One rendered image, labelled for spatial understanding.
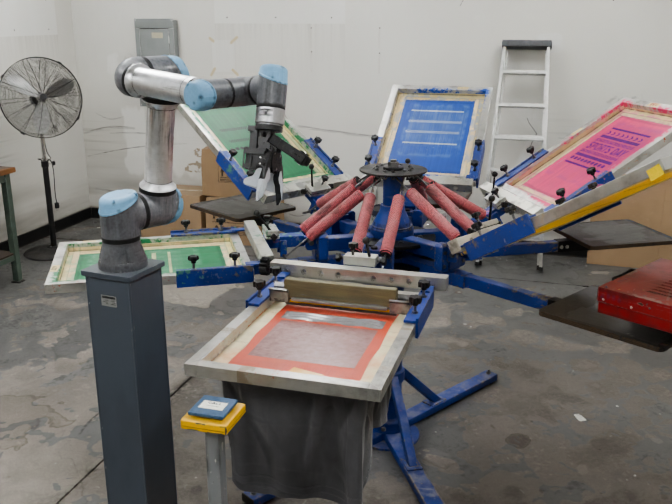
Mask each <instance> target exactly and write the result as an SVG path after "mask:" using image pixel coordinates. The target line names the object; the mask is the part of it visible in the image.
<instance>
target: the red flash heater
mask: <svg viewBox="0 0 672 504"><path fill-rule="evenodd" d="M597 300H598V301H599V304H598V312H599V313H602V314H605V315H609V316H612V317H616V318H619V319H623V320H626V321H630V322H633V323H637V324H640V325H644V326H647V327H651V328H654V329H658V330H661V331H665V332H668V333H671V334H672V260H668V259H663V258H660V259H658V260H656V261H654V262H651V263H649V264H647V265H645V266H643V267H640V268H638V269H636V270H634V271H632V272H630V273H627V274H625V275H623V276H621V277H619V278H617V279H614V280H612V281H610V282H608V283H606V284H603V285H601V286H599V287H598V292H597Z"/></svg>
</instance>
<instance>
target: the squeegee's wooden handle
mask: <svg viewBox="0 0 672 504"><path fill-rule="evenodd" d="M284 289H288V290H289V299H291V298H292V297H298V298H307V299H317V300H326V301H336V302H345V303H355V304H364V305H374V306H383V307H387V310H389V306H390V303H389V299H391V300H398V288H397V287H386V286H376V285H366V284H356V283H345V282H335V281H325V280H315V279H304V278H294V277H286V278H285V279H284Z"/></svg>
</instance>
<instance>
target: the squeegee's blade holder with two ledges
mask: <svg viewBox="0 0 672 504"><path fill-rule="evenodd" d="M291 301H298V302H307V303H317V304H326V305H335V306H345V307H354V308H364V309H373V310H382V311H387V307H383V306H374V305H364V304H355V303H345V302H336V301H326V300H317V299H307V298H298V297H292V298H291Z"/></svg>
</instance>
